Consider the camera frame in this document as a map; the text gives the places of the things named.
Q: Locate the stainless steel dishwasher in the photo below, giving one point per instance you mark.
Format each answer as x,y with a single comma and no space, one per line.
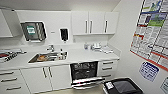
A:
83,71

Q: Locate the dish soap bottle blue label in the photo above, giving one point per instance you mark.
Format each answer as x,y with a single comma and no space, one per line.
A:
86,46

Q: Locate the stack of white plates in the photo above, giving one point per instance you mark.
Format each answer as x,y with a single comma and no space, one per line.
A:
96,46

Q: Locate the white cup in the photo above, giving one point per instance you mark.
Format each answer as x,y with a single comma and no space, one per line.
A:
62,55

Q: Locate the black soap dispenser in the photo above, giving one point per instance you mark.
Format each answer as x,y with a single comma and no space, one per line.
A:
64,34

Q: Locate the chrome faucet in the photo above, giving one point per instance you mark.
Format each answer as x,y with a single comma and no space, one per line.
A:
50,48

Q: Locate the bowl with orange remains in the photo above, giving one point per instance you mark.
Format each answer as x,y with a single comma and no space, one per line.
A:
42,58

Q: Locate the steel sink basin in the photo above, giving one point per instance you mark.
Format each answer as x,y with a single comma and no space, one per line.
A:
33,60

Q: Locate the steel paper towel dispenser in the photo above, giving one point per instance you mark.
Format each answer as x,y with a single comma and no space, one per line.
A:
31,31

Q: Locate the grey bin black lid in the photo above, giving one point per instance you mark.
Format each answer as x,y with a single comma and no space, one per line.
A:
123,86

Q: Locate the white base cabinet unit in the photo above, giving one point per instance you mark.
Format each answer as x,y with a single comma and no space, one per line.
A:
33,80

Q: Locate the large colourful poster board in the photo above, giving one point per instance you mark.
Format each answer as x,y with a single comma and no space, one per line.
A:
150,33

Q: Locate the black drying rack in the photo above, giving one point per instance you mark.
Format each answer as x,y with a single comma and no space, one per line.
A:
11,55

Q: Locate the white wall cabinet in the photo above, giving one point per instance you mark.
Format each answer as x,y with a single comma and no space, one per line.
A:
6,23
78,22

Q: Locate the small wall notice sheet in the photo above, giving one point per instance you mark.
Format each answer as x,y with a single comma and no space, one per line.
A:
164,86
148,71

